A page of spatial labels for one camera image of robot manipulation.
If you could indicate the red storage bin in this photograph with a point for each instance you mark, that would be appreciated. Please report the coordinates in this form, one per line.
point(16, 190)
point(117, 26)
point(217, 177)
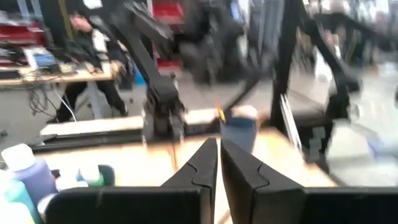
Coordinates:
point(18, 35)
point(168, 11)

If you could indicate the silver aluminium bracket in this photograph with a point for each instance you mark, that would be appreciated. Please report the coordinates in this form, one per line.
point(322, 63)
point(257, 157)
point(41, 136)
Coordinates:
point(289, 121)

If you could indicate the large teal paint bottle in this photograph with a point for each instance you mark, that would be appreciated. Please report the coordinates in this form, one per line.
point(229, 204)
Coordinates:
point(18, 196)

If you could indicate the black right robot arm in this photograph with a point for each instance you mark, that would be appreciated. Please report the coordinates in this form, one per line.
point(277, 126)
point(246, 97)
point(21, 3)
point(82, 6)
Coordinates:
point(143, 56)

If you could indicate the large periwinkle paint bottle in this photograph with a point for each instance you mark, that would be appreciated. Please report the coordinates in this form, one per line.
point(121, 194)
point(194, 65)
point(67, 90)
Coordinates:
point(34, 180)

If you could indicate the dark blue cup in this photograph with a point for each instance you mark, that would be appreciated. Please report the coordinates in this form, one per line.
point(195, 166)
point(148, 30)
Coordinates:
point(239, 133)

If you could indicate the wooden background desk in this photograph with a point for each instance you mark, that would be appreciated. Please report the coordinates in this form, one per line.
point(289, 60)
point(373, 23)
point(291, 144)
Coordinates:
point(46, 76)

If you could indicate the person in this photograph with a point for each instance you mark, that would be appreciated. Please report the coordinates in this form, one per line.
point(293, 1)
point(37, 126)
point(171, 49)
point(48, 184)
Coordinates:
point(93, 43)

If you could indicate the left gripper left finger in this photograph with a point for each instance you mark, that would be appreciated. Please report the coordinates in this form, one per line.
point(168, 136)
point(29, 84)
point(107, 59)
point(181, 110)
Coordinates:
point(199, 174)

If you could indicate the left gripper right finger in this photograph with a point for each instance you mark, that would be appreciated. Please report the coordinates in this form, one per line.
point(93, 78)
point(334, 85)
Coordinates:
point(245, 180)

